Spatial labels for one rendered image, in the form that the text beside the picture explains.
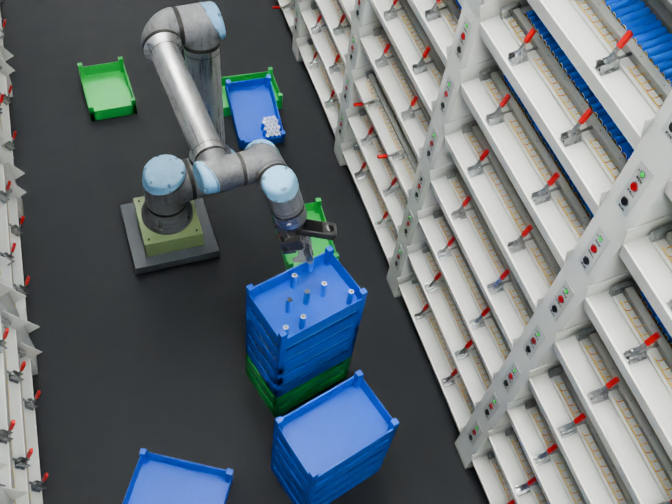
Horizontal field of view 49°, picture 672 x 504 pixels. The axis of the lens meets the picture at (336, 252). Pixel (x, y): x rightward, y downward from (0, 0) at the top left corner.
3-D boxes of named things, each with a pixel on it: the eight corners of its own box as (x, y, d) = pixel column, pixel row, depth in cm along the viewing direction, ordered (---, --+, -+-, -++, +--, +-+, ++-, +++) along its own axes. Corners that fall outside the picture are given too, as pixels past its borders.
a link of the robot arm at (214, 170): (128, 5, 217) (202, 179, 187) (170, -2, 221) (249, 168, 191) (132, 35, 227) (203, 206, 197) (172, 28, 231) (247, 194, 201)
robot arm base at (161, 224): (153, 241, 273) (151, 227, 264) (133, 203, 280) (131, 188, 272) (200, 224, 280) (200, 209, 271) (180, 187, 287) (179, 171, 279)
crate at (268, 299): (280, 351, 213) (281, 337, 207) (245, 300, 222) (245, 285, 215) (364, 306, 225) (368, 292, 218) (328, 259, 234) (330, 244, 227)
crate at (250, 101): (283, 142, 328) (286, 134, 320) (239, 149, 323) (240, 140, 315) (268, 83, 336) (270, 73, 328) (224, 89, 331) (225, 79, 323)
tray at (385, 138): (409, 205, 255) (407, 189, 247) (355, 88, 288) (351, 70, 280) (464, 185, 255) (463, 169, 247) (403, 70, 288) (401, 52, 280)
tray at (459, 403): (461, 436, 249) (459, 423, 238) (399, 290, 282) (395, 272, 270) (517, 415, 250) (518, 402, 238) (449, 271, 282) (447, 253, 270)
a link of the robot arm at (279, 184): (286, 157, 192) (301, 181, 186) (296, 187, 202) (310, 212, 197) (253, 171, 191) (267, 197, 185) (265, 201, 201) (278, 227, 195)
